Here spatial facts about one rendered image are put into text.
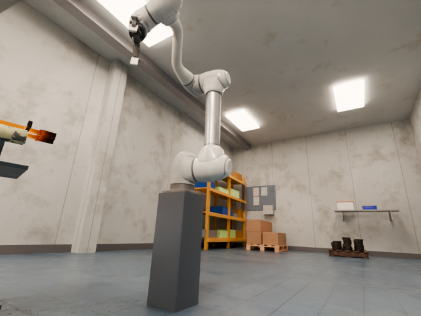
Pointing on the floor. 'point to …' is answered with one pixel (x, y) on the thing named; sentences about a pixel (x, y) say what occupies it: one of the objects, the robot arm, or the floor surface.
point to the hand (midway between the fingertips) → (133, 47)
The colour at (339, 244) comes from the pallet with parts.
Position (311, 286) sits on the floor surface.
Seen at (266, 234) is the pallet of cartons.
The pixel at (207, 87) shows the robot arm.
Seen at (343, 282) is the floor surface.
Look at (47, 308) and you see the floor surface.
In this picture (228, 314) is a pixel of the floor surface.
